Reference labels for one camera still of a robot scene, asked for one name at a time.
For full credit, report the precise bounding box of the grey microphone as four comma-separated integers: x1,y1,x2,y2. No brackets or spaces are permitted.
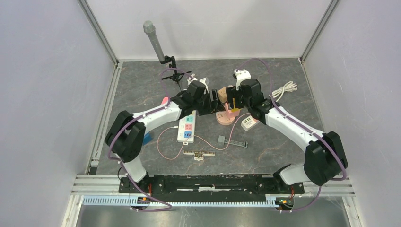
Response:
143,20,166,64

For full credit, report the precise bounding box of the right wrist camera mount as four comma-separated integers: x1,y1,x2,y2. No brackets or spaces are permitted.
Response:
234,69,252,90

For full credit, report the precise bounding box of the yellow cube adapter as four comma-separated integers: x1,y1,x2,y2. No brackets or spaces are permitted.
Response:
232,98,237,109

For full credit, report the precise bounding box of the dark blue cube adapter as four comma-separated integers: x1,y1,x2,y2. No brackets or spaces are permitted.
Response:
142,133,153,145

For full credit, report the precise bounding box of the tan cube adapter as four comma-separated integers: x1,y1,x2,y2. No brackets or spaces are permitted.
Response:
218,87,227,104

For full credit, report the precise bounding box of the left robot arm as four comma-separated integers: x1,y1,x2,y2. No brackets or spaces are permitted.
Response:
105,81,225,193

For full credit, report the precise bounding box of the pink round socket tower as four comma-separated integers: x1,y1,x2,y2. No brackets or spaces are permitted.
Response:
216,103,241,126

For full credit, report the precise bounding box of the long white power strip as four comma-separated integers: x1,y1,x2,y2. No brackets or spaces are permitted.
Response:
177,111,197,144

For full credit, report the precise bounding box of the small white USB power strip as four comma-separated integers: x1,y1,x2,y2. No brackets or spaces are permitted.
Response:
241,116,259,131

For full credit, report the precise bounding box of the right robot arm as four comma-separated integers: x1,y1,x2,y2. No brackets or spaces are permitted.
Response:
226,79,348,193

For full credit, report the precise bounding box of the black microphone tripod stand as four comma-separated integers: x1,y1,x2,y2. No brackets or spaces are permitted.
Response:
160,55,185,90

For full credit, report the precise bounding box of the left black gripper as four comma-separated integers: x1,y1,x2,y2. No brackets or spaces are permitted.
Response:
192,89,225,116

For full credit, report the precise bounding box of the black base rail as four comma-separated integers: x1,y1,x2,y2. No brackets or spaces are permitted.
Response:
118,174,305,203

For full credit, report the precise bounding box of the grey clamp tool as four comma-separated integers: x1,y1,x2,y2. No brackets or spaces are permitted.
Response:
218,135,248,149

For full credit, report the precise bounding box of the pink plug adapter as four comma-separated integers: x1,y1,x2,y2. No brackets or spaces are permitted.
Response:
161,97,171,108

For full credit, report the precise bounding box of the pink USB cable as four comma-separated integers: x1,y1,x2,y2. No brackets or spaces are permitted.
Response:
157,112,251,161

